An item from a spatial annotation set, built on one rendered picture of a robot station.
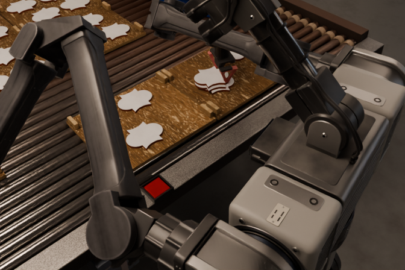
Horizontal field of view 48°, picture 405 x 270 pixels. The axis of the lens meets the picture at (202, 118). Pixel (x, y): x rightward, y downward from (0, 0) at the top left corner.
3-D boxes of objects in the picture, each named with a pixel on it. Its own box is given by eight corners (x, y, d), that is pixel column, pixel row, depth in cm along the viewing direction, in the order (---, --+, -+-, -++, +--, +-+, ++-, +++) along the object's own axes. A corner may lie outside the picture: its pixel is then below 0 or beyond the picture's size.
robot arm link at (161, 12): (129, 28, 116) (140, -12, 114) (158, 34, 128) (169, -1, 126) (290, 87, 97) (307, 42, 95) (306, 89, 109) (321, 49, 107)
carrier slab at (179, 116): (216, 121, 164) (216, 117, 163) (119, 180, 144) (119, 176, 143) (158, 77, 184) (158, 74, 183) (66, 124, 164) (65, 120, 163)
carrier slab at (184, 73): (293, 73, 183) (294, 70, 182) (219, 120, 164) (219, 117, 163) (232, 38, 203) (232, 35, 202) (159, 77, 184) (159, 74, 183)
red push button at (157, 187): (170, 190, 141) (170, 187, 141) (155, 200, 139) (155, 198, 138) (158, 179, 145) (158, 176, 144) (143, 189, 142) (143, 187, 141)
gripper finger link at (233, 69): (220, 87, 172) (220, 67, 166) (214, 76, 177) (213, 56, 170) (237, 83, 174) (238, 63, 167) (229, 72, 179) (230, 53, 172)
